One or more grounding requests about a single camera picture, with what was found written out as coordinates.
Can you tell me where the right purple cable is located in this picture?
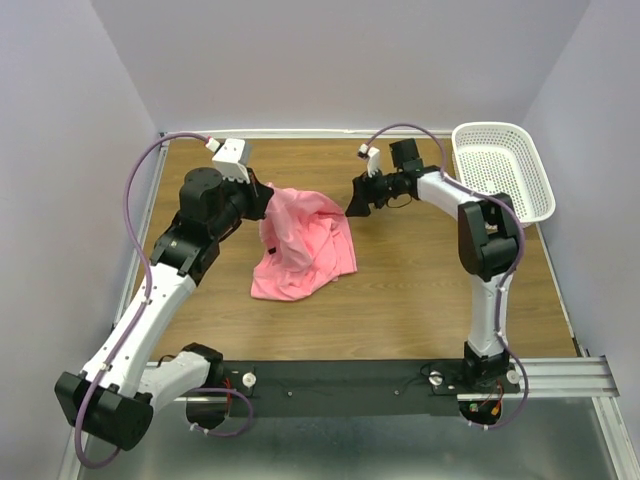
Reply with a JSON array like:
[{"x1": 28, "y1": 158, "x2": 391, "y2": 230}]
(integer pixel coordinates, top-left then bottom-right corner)
[{"x1": 359, "y1": 122, "x2": 530, "y2": 432}]

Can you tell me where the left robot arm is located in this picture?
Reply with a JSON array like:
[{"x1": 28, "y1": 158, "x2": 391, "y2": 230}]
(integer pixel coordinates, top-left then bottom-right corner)
[{"x1": 54, "y1": 167, "x2": 274, "y2": 451}]

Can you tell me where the aluminium frame rail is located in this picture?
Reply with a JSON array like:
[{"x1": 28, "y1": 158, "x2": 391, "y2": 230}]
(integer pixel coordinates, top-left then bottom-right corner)
[{"x1": 54, "y1": 130, "x2": 624, "y2": 480}]

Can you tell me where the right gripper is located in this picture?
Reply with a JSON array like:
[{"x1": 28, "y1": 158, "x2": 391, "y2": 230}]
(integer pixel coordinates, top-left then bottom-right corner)
[{"x1": 343, "y1": 165, "x2": 402, "y2": 218}]

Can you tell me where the pink t shirt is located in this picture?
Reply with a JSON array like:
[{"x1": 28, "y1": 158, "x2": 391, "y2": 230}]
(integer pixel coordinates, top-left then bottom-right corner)
[{"x1": 250, "y1": 188, "x2": 358, "y2": 302}]

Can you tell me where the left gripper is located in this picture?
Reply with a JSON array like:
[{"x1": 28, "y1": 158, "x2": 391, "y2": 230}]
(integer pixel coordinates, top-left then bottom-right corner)
[{"x1": 210, "y1": 166, "x2": 275, "y2": 238}]

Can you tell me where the white plastic basket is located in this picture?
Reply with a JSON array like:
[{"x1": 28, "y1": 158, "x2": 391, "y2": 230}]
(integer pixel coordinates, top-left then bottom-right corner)
[{"x1": 451, "y1": 122, "x2": 556, "y2": 226}]

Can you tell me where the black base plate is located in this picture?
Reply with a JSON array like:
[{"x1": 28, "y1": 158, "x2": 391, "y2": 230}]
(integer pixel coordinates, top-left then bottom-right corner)
[{"x1": 187, "y1": 359, "x2": 520, "y2": 421}]

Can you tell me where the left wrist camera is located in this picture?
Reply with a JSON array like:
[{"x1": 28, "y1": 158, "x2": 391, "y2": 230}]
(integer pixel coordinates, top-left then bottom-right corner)
[{"x1": 205, "y1": 137, "x2": 251, "y2": 183}]

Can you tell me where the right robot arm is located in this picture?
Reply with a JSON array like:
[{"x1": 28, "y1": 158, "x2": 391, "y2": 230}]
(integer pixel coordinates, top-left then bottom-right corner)
[{"x1": 346, "y1": 139, "x2": 523, "y2": 392}]

